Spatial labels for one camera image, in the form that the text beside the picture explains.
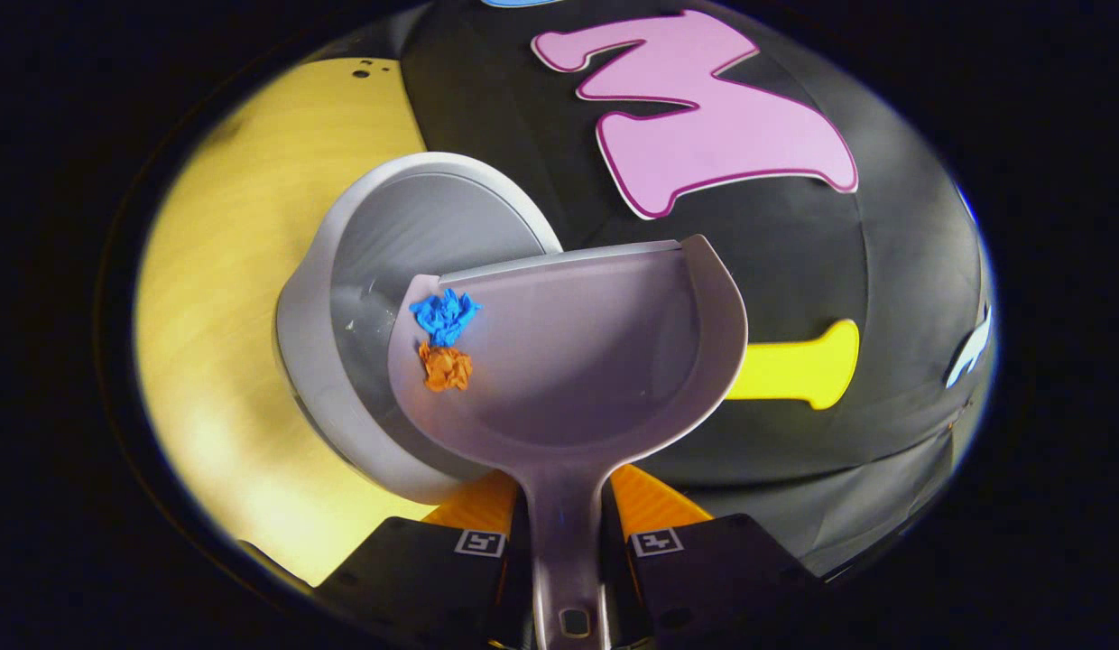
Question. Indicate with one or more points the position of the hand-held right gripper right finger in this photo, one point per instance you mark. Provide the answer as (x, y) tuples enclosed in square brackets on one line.
[(722, 578)]

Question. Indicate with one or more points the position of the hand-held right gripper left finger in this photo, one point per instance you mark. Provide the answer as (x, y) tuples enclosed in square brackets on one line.
[(406, 578)]

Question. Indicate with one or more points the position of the orange paper trash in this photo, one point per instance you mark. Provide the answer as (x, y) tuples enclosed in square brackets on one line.
[(446, 368)]

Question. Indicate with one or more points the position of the lilac plastic dustpan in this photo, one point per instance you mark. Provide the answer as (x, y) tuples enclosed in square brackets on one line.
[(596, 361)]

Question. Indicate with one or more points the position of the blue paper trash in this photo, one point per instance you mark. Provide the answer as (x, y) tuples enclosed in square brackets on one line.
[(444, 316)]

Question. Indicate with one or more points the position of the grey ribbed garbage bin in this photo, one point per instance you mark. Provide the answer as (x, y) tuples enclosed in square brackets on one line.
[(379, 235)]

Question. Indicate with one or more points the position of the black backdrop cloth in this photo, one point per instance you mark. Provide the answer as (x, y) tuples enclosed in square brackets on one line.
[(794, 271)]

